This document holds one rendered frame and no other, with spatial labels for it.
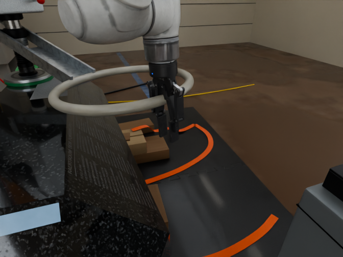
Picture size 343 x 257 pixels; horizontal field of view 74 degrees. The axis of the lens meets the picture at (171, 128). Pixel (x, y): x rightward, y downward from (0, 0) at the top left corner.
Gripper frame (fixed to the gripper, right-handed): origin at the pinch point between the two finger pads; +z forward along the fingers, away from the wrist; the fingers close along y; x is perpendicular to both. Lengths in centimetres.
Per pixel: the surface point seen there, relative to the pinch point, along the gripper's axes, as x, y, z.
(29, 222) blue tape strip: 40.3, -2.8, 3.9
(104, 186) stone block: 22.2, 2.3, 9.5
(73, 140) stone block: 21.9, 19.4, 1.8
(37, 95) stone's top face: 20, 61, -3
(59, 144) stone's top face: 26.4, 16.9, 0.0
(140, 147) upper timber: -40, 84, 62
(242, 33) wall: -574, 335, 44
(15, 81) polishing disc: 24, 78, -7
